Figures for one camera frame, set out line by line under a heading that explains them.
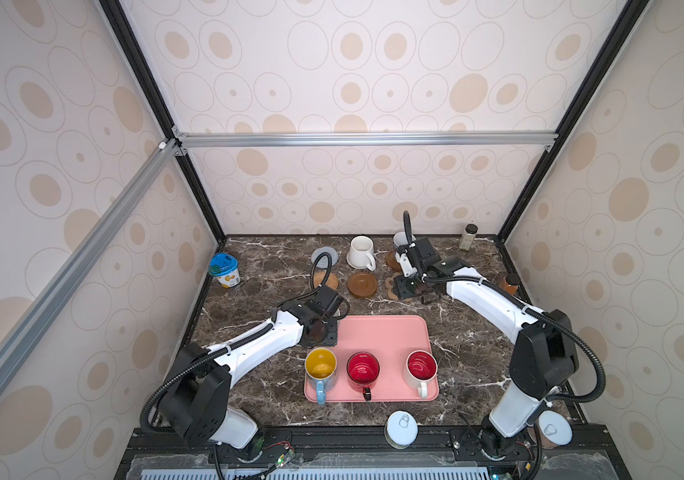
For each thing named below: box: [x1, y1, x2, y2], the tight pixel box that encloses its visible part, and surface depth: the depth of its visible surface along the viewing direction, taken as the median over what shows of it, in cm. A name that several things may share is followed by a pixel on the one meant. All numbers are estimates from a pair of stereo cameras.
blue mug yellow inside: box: [304, 347, 338, 406], surface depth 79 cm
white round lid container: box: [384, 410, 419, 450], surface depth 73 cm
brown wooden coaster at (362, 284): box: [347, 272, 377, 297], surface depth 108 cm
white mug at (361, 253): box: [346, 235, 377, 271], surface depth 108 cm
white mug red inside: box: [403, 350, 439, 399], surface depth 80 cm
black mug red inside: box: [346, 351, 380, 401], surface depth 81 cm
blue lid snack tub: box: [208, 252, 241, 289], surface depth 101 cm
